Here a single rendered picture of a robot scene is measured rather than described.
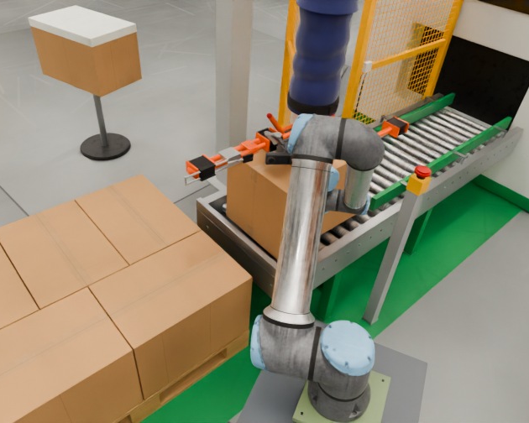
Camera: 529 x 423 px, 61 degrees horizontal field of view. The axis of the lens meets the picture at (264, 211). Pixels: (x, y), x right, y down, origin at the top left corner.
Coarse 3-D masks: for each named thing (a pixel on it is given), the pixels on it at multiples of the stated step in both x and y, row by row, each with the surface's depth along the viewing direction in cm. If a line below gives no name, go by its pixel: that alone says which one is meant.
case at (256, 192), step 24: (240, 144) 209; (240, 168) 202; (264, 168) 195; (288, 168) 197; (336, 168) 199; (240, 192) 211; (264, 192) 195; (240, 216) 219; (264, 216) 202; (336, 216) 224; (264, 240) 210
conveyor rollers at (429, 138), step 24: (432, 120) 336; (456, 120) 334; (384, 144) 301; (408, 144) 308; (432, 144) 305; (456, 144) 310; (480, 144) 308; (384, 168) 278; (408, 168) 282; (360, 216) 242; (336, 240) 224
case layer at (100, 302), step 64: (128, 192) 243; (0, 256) 202; (64, 256) 205; (128, 256) 207; (192, 256) 210; (0, 320) 177; (64, 320) 179; (128, 320) 181; (192, 320) 188; (0, 384) 157; (64, 384) 158; (128, 384) 181
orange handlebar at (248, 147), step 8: (288, 128) 196; (288, 136) 192; (248, 144) 182; (256, 144) 183; (264, 144) 185; (240, 152) 178; (248, 152) 180; (256, 152) 183; (216, 160) 175; (216, 168) 172
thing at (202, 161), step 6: (204, 156) 172; (186, 162) 168; (192, 162) 168; (198, 162) 168; (204, 162) 169; (210, 162) 169; (186, 168) 170; (192, 168) 167; (198, 168) 166; (198, 174) 166
